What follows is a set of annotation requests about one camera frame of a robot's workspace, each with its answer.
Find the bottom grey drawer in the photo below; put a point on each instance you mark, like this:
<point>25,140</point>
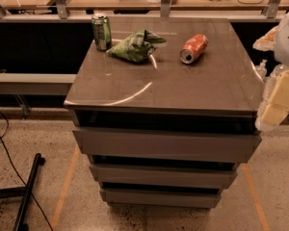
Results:
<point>174,199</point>

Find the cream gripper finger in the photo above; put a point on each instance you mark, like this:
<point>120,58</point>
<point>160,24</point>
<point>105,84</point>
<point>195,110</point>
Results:
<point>266,42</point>
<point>274,107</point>

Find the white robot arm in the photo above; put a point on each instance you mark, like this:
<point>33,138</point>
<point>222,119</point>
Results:
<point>281,52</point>

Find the green chip bag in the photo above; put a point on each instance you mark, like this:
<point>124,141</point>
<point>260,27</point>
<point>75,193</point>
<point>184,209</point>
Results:
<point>137,47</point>

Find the grey drawer cabinet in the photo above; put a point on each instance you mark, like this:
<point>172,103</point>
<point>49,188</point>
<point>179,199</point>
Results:
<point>219,93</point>

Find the top grey drawer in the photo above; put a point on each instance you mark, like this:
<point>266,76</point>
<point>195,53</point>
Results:
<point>166,145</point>

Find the grey metal rail post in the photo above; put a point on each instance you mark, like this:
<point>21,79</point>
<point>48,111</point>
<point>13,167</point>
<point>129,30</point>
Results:
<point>165,8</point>

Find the middle grey drawer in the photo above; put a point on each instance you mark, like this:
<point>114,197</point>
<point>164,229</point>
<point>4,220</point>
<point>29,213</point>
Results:
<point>163,176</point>

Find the wooden background desk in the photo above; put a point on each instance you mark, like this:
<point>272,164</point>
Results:
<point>179,5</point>

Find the grey drawer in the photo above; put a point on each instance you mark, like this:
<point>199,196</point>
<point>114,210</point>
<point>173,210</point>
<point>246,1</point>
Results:
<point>174,199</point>
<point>166,145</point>
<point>163,176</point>

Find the black metal stand base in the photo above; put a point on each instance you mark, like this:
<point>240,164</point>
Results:
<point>24,193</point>

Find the red coke can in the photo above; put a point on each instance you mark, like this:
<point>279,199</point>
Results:
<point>193,48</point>

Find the green soda can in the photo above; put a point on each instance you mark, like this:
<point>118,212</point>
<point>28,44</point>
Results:
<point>101,31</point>

